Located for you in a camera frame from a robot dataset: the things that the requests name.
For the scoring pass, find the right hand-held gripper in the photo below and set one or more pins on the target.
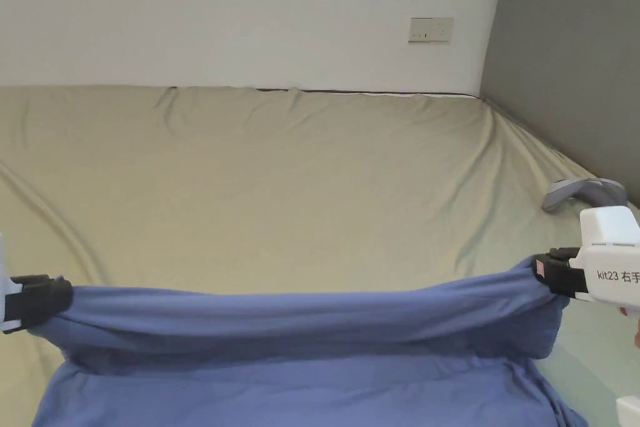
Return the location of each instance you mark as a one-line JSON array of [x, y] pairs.
[[607, 262]]

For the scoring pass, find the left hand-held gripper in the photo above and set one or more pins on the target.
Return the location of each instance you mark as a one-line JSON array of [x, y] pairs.
[[7, 299]]

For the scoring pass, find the blue garment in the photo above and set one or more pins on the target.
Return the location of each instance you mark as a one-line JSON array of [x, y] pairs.
[[310, 347]]

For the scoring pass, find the person's right hand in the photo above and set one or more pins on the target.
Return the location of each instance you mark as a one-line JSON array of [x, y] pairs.
[[634, 329]]

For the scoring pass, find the grey hand controller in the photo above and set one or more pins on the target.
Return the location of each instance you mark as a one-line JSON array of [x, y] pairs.
[[562, 194]]

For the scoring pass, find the grey padded headboard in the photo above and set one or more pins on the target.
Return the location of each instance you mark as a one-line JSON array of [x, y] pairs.
[[565, 72]]

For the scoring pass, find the bed with beige sheet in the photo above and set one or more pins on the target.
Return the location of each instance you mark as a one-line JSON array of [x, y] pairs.
[[300, 172]]

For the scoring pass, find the beige wall socket plate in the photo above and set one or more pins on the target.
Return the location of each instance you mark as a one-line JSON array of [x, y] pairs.
[[431, 30]]

